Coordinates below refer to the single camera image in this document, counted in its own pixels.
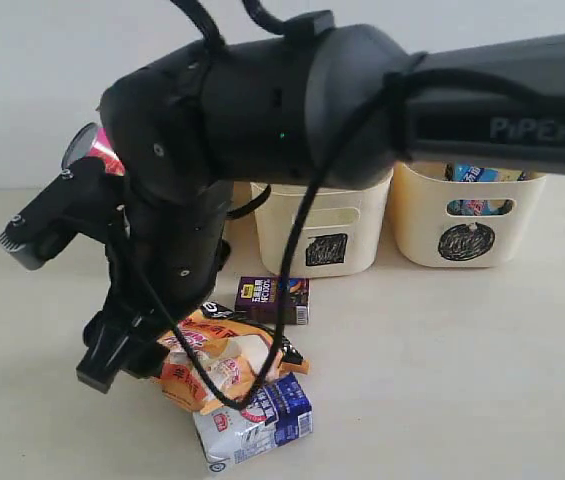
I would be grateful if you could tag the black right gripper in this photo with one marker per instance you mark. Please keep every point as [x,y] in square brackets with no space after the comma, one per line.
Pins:
[163,260]

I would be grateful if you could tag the orange noodle bag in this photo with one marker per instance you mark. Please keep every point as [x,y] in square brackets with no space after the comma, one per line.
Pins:
[230,348]

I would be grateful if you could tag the purple drink carton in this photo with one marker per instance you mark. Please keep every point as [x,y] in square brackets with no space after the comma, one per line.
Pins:
[257,298]

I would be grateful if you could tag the blue white milk carton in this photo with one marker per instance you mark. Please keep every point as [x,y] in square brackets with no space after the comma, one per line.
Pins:
[279,413]

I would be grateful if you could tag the pink chips can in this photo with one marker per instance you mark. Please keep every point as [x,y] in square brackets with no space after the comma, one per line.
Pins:
[91,141]

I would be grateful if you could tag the blue noodle bag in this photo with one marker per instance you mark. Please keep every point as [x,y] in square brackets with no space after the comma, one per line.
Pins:
[480,207]

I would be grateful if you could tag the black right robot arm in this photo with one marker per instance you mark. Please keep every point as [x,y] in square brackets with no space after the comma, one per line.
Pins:
[318,105]

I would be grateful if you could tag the cream bin square mark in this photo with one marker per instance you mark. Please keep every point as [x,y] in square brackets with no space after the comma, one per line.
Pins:
[340,236]

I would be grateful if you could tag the cream bin circle mark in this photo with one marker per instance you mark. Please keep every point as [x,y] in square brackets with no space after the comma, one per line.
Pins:
[429,234]

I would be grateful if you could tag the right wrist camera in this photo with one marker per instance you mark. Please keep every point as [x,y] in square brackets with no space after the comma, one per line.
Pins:
[82,199]

